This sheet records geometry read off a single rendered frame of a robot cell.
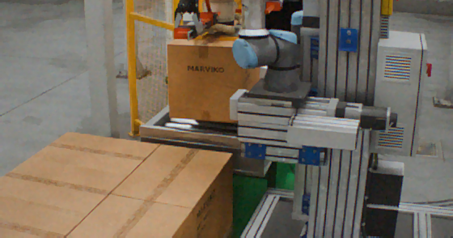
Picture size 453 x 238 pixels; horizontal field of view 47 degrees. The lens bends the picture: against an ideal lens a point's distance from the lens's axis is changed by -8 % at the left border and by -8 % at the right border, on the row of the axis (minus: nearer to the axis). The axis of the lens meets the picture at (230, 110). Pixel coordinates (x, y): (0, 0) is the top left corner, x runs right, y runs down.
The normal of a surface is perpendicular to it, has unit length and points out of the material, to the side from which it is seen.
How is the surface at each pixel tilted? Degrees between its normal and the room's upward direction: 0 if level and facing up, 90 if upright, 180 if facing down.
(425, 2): 90
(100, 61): 90
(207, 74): 89
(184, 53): 89
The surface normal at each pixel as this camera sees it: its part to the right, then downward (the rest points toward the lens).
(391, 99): -0.30, 0.32
